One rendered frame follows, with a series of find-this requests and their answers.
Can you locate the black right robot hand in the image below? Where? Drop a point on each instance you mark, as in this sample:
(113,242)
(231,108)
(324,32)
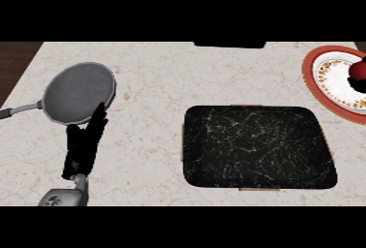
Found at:
(357,84)

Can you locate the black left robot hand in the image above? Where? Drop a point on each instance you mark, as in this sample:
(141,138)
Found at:
(81,151)

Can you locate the red tomato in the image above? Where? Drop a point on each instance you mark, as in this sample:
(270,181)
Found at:
(358,68)

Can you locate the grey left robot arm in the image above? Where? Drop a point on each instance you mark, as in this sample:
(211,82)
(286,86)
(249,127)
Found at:
(66,196)

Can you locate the white floral plate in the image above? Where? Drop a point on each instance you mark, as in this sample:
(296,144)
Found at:
(333,79)

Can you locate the black marble tray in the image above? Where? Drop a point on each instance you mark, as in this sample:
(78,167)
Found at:
(256,147)

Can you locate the red round placemat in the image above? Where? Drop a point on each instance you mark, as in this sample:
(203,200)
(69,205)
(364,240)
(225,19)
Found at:
(308,79)

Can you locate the grey frying pan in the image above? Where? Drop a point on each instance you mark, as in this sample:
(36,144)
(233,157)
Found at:
(78,93)

